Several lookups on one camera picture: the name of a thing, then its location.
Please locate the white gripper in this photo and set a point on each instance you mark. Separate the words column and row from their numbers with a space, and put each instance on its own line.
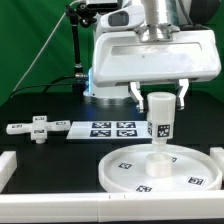
column 120, row 58

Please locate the white round table top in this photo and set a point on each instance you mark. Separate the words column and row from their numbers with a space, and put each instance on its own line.
column 142, row 168

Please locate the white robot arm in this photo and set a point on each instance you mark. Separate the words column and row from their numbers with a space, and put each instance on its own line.
column 152, row 20

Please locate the white marker sheet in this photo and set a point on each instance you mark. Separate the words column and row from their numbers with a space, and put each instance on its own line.
column 108, row 130

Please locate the white front fence bar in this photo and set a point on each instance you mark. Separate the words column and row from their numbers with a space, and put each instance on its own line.
column 106, row 207

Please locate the white cross-shaped table base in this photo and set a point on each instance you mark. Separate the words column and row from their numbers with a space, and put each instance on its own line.
column 38, row 128

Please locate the white left fence block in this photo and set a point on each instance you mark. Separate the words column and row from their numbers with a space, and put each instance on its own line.
column 8, row 165

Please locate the black camera stand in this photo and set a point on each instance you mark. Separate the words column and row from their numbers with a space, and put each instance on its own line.
column 80, row 15

